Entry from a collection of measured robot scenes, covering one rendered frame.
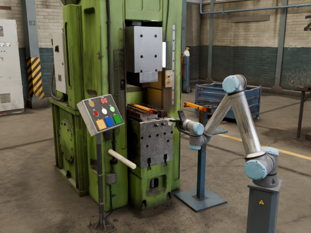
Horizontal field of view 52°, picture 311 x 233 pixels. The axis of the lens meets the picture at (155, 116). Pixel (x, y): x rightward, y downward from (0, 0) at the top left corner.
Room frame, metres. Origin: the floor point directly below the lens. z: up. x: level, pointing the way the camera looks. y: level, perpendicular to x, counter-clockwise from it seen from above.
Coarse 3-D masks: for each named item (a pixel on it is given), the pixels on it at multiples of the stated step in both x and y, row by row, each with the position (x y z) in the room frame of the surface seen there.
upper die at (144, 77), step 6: (126, 72) 3.06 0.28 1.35; (144, 72) 2.89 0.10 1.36; (150, 72) 2.93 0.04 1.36; (156, 72) 2.96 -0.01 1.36; (126, 78) 3.07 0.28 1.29; (132, 78) 2.97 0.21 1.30; (138, 78) 2.87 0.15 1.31; (144, 78) 2.89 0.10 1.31; (150, 78) 2.93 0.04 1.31; (156, 78) 2.96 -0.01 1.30
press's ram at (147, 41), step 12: (132, 36) 2.85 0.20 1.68; (144, 36) 2.89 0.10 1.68; (156, 36) 2.97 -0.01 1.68; (132, 48) 2.86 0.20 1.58; (144, 48) 2.89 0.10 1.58; (156, 48) 2.96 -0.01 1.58; (132, 60) 2.86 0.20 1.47; (144, 60) 2.89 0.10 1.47; (156, 60) 2.96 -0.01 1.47; (132, 72) 2.86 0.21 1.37
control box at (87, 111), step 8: (104, 96) 2.59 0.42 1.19; (80, 104) 2.40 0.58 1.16; (88, 104) 2.40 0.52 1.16; (96, 104) 2.47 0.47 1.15; (104, 104) 2.54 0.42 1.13; (112, 104) 2.62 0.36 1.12; (80, 112) 2.40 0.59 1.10; (88, 112) 2.36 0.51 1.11; (112, 112) 2.56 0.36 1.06; (88, 120) 2.36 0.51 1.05; (96, 120) 2.37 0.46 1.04; (104, 120) 2.44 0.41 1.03; (112, 120) 2.51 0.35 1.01; (88, 128) 2.36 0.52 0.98; (96, 128) 2.33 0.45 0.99; (112, 128) 2.50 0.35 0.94
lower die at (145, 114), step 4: (128, 104) 3.25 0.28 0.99; (132, 108) 3.07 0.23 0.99; (136, 108) 3.07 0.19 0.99; (140, 108) 3.04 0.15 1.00; (132, 112) 2.98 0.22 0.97; (136, 112) 2.93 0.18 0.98; (140, 112) 2.93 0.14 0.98; (144, 112) 2.89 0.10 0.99; (148, 112) 2.91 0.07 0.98; (136, 116) 2.92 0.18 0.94; (140, 116) 2.86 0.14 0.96; (144, 116) 2.89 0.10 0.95; (148, 116) 2.91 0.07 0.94; (152, 116) 2.94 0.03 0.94; (156, 116) 2.96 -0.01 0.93
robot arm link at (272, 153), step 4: (264, 148) 2.21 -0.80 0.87; (268, 148) 2.22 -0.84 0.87; (272, 148) 2.22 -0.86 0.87; (268, 152) 2.14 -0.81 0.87; (272, 152) 2.14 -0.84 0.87; (276, 152) 2.15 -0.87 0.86; (272, 156) 2.14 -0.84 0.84; (276, 156) 2.15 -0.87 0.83; (272, 160) 2.10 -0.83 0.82; (276, 160) 2.15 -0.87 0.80; (276, 164) 2.15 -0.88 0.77; (276, 168) 2.16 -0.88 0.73; (272, 172) 2.14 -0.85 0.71
